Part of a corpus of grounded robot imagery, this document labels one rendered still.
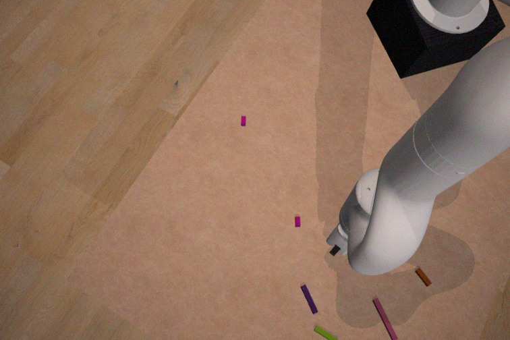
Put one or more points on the pink rod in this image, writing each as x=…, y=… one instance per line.
x=385, y=319

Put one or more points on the orange-brown rectangular bar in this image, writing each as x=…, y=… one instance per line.
x=423, y=277

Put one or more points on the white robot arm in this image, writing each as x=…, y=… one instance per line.
x=466, y=127

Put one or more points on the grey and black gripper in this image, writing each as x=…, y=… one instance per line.
x=339, y=239

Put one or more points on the purple rod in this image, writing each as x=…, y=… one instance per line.
x=309, y=299

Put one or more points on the lime green rod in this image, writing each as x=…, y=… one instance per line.
x=324, y=333

